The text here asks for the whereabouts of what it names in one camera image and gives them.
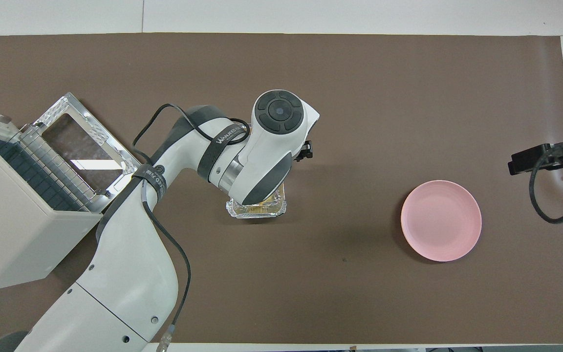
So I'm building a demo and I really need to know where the brown table mat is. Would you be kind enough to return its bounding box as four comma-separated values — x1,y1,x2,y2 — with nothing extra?
0,33,563,344

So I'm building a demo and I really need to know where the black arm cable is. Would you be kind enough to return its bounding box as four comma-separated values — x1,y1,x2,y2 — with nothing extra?
529,147,563,225
131,103,251,352

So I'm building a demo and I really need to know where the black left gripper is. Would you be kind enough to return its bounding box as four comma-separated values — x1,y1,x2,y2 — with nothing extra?
295,140,314,162

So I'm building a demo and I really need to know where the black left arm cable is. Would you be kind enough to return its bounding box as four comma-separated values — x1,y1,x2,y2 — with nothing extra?
131,103,251,352

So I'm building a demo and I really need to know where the wire oven rack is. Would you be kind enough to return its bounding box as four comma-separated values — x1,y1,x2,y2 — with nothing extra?
15,128,102,212

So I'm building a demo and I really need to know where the glass oven door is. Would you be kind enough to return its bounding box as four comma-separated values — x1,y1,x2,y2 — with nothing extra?
32,92,146,213

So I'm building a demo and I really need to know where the cream toaster oven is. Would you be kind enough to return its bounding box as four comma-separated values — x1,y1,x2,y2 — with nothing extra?
0,104,104,293

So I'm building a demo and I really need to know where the aluminium foil tray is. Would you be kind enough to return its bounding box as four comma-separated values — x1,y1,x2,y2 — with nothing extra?
226,183,288,220

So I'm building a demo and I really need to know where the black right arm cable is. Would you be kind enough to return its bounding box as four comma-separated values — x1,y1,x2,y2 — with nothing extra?
529,147,563,225

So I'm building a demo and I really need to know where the pink round plate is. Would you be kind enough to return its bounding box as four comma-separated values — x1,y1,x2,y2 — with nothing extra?
401,180,482,262

